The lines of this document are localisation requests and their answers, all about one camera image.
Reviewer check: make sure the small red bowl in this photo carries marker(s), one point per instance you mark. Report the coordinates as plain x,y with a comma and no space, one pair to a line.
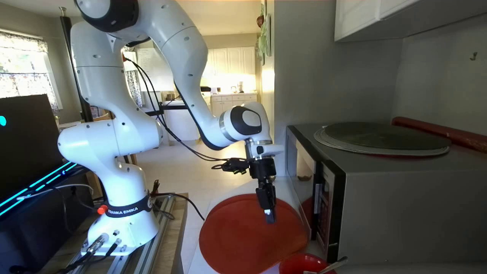
298,265

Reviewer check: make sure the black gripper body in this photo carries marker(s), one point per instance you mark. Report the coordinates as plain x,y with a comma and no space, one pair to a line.
263,172

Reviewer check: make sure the thin orange round placemat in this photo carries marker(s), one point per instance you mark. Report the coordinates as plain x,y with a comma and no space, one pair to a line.
237,237

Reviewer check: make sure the aluminium rail robot base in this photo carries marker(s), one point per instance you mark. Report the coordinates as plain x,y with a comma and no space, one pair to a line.
161,248

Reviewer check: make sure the stainless steel microwave oven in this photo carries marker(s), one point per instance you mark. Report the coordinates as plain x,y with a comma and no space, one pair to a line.
405,202

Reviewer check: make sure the black computer monitor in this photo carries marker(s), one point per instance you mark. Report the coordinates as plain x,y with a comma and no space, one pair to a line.
24,142

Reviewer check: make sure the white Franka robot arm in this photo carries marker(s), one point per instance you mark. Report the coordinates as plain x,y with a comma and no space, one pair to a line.
115,137

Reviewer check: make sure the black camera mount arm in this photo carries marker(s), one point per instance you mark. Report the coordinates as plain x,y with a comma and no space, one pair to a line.
167,108

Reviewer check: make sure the silver woven round placemat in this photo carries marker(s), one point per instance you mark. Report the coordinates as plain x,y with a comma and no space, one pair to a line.
328,145

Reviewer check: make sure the white upper kitchen cabinets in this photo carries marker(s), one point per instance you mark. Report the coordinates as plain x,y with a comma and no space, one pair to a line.
385,15

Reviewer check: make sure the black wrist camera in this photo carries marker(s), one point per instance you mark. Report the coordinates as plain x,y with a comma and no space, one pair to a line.
234,166

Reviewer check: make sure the black box with cyan strips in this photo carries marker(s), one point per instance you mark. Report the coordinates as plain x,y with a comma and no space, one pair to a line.
35,222

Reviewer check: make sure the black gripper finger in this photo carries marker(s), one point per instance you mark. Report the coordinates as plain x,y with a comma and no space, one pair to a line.
261,198
271,206

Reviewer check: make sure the sunlit gridded window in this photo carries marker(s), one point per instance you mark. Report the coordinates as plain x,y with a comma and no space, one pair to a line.
23,65

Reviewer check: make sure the black vertical pole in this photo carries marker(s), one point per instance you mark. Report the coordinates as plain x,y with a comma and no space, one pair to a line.
70,65

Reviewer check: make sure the spoon in bowl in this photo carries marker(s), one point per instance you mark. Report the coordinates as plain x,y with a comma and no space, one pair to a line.
331,265

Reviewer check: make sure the small metal wall hook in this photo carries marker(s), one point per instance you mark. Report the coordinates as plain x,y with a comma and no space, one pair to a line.
473,55

